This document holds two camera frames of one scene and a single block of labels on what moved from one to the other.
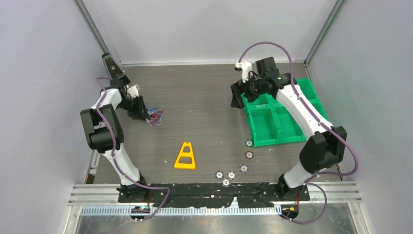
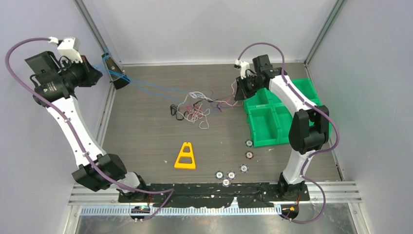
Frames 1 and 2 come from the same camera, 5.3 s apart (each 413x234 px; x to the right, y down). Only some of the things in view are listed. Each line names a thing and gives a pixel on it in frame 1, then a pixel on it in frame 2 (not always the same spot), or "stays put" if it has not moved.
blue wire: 156,115 -> 106,54
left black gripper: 140,113 -> 92,74
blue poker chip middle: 231,175 stays put
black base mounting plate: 216,195 stays put
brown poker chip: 249,155 stays put
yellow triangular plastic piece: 189,154 stays put
